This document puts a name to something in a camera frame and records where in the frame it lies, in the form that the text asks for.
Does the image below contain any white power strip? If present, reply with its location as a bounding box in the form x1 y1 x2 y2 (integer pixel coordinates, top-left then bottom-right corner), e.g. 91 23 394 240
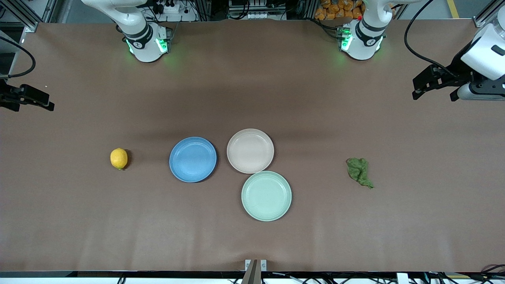
153 0 198 22
229 0 287 20

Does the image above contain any metal camera post bracket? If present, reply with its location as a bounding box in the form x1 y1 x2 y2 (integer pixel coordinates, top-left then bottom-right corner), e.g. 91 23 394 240
245 259 267 284

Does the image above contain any aluminium frame profile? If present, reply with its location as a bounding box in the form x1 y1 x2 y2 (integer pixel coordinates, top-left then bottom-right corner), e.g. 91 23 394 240
473 0 505 28
0 0 60 33

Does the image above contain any bag of orange fruit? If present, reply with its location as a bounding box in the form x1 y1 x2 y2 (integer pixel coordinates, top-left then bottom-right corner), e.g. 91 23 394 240
314 0 365 21

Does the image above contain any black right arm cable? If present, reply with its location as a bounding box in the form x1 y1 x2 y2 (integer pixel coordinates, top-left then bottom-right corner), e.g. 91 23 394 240
0 35 36 78

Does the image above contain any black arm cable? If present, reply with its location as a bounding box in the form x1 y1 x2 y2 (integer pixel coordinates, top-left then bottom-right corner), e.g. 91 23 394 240
404 0 460 78
0 35 36 78

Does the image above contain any blue plate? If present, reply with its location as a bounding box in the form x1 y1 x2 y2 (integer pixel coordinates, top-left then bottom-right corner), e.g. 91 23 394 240
169 137 217 183

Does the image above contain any pink beige plate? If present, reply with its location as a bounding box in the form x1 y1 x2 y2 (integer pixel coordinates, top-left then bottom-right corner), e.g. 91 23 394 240
227 129 275 174

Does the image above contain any yellow lemon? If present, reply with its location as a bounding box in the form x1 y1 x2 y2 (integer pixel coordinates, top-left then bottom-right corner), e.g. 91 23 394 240
110 148 128 170

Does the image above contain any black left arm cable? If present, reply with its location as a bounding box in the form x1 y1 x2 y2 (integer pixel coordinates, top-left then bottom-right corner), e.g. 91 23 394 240
404 0 460 78

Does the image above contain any green lettuce leaf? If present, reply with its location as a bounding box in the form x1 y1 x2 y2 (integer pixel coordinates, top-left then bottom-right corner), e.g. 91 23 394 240
346 157 374 189

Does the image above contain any mint green plate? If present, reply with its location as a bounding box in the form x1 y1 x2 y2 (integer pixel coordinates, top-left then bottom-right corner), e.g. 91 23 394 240
241 171 292 222

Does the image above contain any brown table cover sheet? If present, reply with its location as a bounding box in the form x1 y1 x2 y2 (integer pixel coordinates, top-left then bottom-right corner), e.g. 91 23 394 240
0 19 505 273

